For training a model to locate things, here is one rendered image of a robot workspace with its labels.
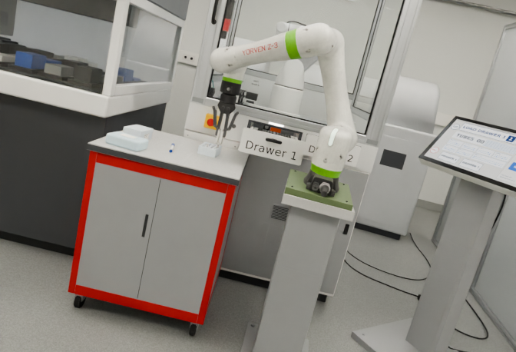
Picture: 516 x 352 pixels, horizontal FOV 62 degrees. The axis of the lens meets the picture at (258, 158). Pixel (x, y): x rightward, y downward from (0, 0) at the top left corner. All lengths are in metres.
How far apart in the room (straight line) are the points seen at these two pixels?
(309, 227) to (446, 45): 4.23
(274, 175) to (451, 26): 3.83
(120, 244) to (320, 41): 1.15
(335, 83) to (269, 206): 0.84
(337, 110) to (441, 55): 3.89
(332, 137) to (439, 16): 4.14
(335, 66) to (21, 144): 1.59
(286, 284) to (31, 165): 1.42
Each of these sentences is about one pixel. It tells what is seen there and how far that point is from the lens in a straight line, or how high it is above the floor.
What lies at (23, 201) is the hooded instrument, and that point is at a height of 0.26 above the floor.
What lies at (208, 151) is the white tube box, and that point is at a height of 0.78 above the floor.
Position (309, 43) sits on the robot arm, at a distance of 1.68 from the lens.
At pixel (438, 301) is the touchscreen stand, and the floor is 0.32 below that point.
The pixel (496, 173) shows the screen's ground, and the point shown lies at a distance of 2.08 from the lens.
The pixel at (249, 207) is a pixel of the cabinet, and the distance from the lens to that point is 2.35.
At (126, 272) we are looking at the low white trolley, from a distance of 1.95.
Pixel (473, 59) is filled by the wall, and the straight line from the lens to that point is 5.74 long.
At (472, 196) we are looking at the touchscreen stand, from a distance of 2.20.
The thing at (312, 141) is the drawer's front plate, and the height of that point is 0.90.
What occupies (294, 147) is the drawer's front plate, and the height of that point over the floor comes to 0.90.
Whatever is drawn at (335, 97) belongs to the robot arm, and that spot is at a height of 1.15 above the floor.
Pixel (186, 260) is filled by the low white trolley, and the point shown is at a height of 0.37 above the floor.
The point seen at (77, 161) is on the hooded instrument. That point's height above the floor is 0.54.
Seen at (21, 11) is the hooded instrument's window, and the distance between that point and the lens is 2.34.
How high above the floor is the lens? 1.19
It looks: 12 degrees down
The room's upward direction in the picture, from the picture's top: 14 degrees clockwise
